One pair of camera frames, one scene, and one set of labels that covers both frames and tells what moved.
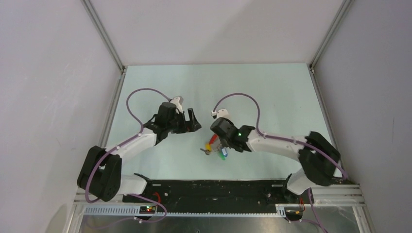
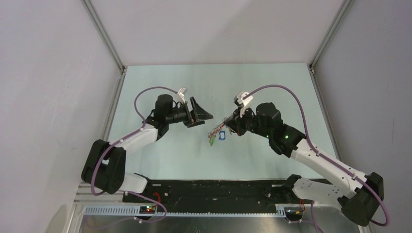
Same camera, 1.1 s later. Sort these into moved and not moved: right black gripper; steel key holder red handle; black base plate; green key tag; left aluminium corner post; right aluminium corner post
Moved: right black gripper; green key tag; steel key holder red handle
Not moved: right aluminium corner post; black base plate; left aluminium corner post
